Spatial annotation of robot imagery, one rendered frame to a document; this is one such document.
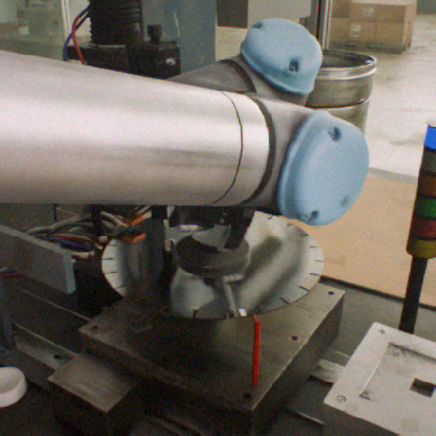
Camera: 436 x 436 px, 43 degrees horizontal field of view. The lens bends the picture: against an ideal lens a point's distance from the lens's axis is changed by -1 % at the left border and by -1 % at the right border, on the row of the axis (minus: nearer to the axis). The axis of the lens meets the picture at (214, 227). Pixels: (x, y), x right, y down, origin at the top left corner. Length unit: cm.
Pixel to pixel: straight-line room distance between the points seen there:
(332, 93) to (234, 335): 74
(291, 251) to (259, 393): 23
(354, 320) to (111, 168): 83
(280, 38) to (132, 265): 42
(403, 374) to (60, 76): 57
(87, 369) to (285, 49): 54
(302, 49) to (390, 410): 40
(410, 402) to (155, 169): 48
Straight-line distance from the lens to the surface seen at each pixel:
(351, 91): 142
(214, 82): 47
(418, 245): 83
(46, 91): 27
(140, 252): 85
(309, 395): 89
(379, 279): 119
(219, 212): 67
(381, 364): 74
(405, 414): 69
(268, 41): 52
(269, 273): 79
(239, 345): 82
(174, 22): 102
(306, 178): 35
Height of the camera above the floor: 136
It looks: 27 degrees down
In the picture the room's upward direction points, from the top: straight up
